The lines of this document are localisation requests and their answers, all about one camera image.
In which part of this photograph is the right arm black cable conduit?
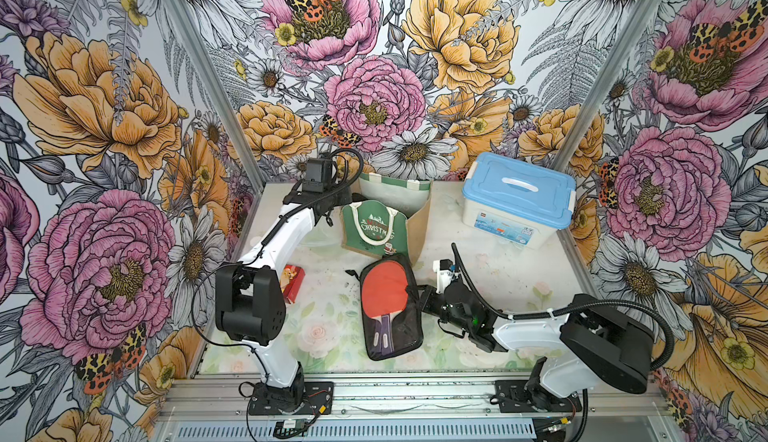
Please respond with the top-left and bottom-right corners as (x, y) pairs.
(449, 242), (676, 442)

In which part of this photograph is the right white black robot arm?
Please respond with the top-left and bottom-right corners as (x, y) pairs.
(419, 271), (654, 412)

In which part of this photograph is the green burlap Christmas canvas bag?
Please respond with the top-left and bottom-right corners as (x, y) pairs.
(340, 173), (432, 264)

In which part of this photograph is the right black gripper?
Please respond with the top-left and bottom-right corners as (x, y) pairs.
(404, 285), (472, 334)

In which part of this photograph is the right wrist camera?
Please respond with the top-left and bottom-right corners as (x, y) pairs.
(433, 259), (454, 294)

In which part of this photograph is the aluminium front rail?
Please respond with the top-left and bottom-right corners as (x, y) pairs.
(155, 373), (667, 425)

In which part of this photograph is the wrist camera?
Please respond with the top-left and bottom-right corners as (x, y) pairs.
(302, 158), (334, 193)
(433, 259), (454, 294)

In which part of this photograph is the blue lid plastic storage box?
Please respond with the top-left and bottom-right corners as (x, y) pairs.
(462, 152), (576, 249)

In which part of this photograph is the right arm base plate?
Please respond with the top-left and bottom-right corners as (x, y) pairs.
(489, 379), (582, 414)

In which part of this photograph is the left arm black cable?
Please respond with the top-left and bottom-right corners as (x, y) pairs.
(191, 147), (365, 383)

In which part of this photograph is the red snack packet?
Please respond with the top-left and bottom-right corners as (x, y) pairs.
(280, 264), (306, 304)

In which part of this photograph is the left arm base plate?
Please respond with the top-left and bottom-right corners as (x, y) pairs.
(247, 381), (335, 416)

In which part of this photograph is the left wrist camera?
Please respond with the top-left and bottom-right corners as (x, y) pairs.
(302, 158), (334, 193)

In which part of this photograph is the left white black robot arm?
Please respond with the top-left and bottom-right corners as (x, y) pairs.
(214, 150), (361, 413)

